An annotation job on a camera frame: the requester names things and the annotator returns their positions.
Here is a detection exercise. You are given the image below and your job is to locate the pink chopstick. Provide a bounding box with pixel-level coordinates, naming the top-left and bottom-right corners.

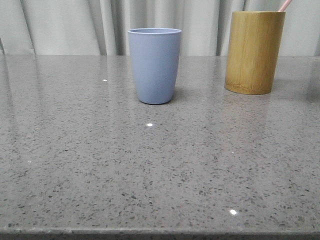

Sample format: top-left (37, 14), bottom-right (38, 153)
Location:
top-left (278, 0), bottom-right (292, 12)

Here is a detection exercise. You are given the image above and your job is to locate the bamboo cylinder cup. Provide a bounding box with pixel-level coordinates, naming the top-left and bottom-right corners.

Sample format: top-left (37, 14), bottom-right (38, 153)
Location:
top-left (224, 11), bottom-right (286, 95)

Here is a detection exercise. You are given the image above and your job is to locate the grey-white curtain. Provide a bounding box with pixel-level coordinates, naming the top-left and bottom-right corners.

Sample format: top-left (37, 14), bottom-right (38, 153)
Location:
top-left (0, 0), bottom-right (320, 57)

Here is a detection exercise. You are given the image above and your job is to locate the blue plastic cup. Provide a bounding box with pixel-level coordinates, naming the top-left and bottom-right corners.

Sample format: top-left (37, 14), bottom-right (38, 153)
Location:
top-left (128, 28), bottom-right (182, 105)

